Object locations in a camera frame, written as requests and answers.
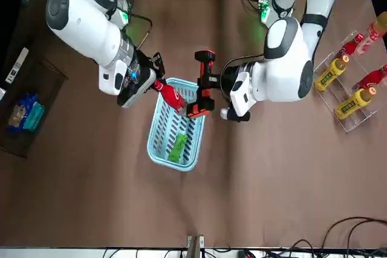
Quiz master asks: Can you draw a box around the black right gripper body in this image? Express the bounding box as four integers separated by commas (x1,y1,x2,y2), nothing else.
116,50,158,109

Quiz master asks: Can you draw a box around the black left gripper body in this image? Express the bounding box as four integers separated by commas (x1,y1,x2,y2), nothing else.
220,58,247,102

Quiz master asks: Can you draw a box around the orange black barcode scanner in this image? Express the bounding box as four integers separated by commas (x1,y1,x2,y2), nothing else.
186,49,217,120

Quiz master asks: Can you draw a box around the red cola bottle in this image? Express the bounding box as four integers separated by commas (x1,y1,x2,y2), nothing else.
151,79,189,117

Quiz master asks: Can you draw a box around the green snack packet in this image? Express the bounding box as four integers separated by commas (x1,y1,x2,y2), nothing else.
167,132,189,163

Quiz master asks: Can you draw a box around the light blue plastic basket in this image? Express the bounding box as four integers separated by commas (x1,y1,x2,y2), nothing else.
147,77,207,173

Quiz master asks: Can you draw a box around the yellow tea bottle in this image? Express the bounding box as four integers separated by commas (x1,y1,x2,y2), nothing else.
334,86,379,121
314,55,351,92

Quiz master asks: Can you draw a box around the teal wipes packet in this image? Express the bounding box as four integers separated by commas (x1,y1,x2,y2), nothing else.
22,102,45,132

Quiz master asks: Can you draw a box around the blue cookie packet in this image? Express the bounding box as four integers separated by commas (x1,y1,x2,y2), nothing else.
7,92,39,134

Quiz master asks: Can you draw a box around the small red drink bottle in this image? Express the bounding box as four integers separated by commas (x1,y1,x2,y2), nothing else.
340,33,366,57
356,65,387,89

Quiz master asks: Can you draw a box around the clear acrylic bottle shelf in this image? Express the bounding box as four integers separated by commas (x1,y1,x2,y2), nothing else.
313,30,379,134

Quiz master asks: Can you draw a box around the pink label juice bottle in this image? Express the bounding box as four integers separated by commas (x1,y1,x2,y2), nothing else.
358,11,387,56

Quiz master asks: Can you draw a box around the black cable with grey plug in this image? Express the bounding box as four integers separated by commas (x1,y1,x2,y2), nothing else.
128,13,153,50

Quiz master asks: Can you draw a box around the black wire rack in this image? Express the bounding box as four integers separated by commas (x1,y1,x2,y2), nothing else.
0,55,70,160

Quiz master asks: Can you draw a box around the aluminium camera post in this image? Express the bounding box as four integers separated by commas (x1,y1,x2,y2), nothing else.
186,234,206,258

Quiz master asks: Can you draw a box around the dark brown desk cable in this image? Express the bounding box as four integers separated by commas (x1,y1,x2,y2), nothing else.
320,216,387,251

